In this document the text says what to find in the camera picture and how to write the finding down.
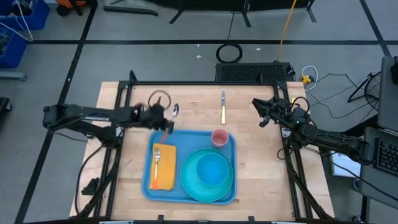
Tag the black keyboard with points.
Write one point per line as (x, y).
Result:
(387, 157)

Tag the white box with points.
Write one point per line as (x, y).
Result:
(343, 169)

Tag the black partition panel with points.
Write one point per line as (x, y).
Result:
(217, 3)

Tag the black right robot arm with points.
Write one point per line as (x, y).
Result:
(329, 141)

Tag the black metal table frame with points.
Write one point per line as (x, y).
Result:
(202, 83)

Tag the pink cup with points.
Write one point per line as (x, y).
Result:
(219, 138)

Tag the black perforated computer case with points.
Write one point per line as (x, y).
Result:
(248, 73)

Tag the orange and black bag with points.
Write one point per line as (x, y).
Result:
(66, 3)

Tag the grey metal bar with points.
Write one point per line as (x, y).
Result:
(12, 76)

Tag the black chair part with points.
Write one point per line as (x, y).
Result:
(3, 107)

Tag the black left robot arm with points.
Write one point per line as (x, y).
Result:
(87, 113)

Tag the blue plastic tray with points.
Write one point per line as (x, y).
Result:
(192, 140)

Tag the blue bowl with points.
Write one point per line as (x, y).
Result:
(213, 169)

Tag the blue plastic bin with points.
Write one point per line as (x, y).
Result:
(15, 53)
(38, 18)

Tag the grey monitor back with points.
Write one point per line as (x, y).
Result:
(388, 102)

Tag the grey desk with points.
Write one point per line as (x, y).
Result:
(382, 186)

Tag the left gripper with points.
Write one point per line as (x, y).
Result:
(152, 116)

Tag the yellow power plug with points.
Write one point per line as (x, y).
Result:
(306, 80)

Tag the teal round plate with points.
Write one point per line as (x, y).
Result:
(189, 183)

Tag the black bracket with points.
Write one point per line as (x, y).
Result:
(91, 186)

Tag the black flat bar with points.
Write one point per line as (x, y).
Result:
(130, 10)

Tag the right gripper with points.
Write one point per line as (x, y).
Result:
(281, 113)

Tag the orange cloth napkin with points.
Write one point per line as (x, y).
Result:
(168, 168)

